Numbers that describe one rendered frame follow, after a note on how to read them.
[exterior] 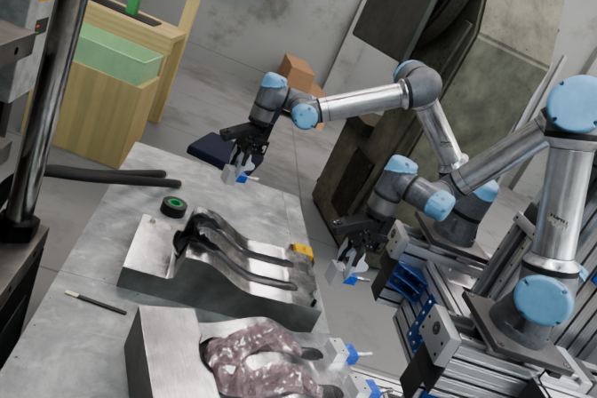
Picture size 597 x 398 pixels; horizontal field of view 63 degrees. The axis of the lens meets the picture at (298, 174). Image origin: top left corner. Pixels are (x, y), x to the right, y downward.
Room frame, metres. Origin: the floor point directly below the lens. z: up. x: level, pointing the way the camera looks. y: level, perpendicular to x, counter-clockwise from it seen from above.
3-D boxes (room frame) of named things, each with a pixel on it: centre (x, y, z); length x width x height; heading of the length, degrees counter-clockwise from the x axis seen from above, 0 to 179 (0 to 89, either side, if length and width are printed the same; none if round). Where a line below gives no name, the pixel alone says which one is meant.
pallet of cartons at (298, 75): (6.90, 0.44, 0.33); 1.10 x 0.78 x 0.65; 11
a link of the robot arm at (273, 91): (1.57, 0.19, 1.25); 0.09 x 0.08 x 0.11; 105
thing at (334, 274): (1.24, -0.25, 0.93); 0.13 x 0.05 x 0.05; 114
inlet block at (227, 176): (1.58, 0.18, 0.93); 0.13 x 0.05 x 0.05; 128
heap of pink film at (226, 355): (0.83, -0.10, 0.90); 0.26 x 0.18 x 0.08; 122
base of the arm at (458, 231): (1.64, -0.58, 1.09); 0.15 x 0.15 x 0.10
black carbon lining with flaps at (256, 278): (1.14, 0.06, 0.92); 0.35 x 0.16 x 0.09; 105
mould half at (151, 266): (1.15, 0.07, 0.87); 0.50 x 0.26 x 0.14; 105
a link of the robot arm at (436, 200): (1.21, -0.33, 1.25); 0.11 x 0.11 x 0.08; 63
